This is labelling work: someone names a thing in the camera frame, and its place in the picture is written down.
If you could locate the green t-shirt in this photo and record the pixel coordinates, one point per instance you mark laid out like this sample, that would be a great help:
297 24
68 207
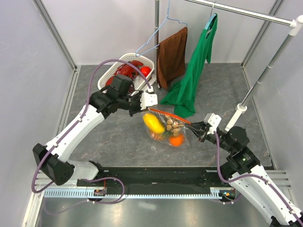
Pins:
182 93

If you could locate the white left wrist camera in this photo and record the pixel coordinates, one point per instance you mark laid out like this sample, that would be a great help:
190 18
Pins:
148 100

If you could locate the clear zip top bag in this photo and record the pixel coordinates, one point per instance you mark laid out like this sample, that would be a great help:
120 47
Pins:
163 116

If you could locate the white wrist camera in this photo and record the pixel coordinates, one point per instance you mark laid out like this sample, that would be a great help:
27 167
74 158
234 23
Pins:
148 100
213 121

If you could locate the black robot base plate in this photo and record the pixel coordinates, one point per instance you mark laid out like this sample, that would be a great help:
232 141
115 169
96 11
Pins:
164 179

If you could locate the tan plastic longan bunch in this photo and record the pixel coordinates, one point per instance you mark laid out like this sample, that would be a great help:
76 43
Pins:
175 127

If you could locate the brown towel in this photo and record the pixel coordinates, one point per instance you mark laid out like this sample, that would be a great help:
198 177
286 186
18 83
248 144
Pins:
171 58

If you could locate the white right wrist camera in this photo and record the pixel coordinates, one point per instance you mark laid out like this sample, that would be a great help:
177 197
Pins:
213 121

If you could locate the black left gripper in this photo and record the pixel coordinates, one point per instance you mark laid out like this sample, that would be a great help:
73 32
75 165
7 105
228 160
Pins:
138 109

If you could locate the orange plastic pineapple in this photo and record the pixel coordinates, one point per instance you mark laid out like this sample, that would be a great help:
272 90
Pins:
160 136

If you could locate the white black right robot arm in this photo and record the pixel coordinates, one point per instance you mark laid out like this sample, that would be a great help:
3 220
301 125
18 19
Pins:
244 172

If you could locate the yellow plastic mango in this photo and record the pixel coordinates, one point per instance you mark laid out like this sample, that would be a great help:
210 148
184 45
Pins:
153 123

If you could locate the orange plastic orange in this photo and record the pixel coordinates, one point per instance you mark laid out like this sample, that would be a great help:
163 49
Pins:
177 141

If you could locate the white slotted cable duct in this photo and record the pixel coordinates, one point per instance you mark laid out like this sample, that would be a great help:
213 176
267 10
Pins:
90 193

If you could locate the red plastic tomato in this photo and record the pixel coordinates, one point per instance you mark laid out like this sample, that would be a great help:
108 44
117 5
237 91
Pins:
145 70

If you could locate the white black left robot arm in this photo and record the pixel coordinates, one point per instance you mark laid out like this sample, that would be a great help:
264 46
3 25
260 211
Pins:
52 158

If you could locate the light blue shirt hanger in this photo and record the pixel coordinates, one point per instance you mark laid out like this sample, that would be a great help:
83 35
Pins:
210 23

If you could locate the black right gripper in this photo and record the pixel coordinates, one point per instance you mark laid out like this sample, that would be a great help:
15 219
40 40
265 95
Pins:
198 132

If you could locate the light blue wire hanger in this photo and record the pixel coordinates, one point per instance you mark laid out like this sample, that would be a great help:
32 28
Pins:
157 27

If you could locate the red plastic lobster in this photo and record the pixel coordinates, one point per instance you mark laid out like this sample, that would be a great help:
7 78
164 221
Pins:
127 70

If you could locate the white perforated plastic basket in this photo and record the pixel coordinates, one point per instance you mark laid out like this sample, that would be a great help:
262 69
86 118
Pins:
138 81

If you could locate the dark purple plastic grapes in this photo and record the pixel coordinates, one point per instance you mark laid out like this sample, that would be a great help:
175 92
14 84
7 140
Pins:
131 89

